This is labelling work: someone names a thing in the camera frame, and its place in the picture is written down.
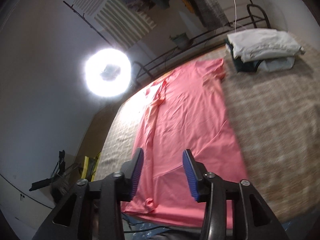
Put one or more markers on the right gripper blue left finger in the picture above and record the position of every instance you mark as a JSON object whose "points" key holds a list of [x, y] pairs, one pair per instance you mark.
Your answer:
{"points": [[132, 171]]}

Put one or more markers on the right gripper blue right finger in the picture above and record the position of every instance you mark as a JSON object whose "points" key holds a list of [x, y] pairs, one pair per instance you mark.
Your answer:
{"points": [[194, 172]]}

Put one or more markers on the pink t-shirt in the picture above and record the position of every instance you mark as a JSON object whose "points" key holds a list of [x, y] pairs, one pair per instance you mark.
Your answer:
{"points": [[185, 110]]}

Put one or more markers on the yellow green object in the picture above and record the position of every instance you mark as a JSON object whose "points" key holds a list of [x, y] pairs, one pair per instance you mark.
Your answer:
{"points": [[90, 167]]}

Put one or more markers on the black tripod stand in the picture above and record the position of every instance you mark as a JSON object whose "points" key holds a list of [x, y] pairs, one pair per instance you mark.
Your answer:
{"points": [[58, 181]]}

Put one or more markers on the beige plaid bed cover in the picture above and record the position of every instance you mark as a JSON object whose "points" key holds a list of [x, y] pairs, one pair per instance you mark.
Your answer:
{"points": [[275, 118]]}

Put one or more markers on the folded light grey garment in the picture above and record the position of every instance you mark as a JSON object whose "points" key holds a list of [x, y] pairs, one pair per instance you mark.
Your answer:
{"points": [[275, 65]]}

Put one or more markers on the green potted plant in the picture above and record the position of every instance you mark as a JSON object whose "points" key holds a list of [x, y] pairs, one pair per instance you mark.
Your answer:
{"points": [[182, 41]]}

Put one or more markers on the folded white garment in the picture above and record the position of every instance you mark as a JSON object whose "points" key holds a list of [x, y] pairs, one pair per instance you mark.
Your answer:
{"points": [[263, 44]]}

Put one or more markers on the grey plaid hanging coat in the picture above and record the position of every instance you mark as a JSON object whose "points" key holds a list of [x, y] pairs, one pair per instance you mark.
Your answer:
{"points": [[210, 14]]}

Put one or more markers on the orange hanging scarf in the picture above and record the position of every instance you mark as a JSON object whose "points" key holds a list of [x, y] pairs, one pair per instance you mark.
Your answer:
{"points": [[188, 5]]}

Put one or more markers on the white ring light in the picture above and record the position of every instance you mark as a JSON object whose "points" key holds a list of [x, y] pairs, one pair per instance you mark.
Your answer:
{"points": [[108, 73]]}

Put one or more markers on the green striped wall hanging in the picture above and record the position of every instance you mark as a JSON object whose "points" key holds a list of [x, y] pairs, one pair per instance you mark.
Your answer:
{"points": [[112, 19]]}

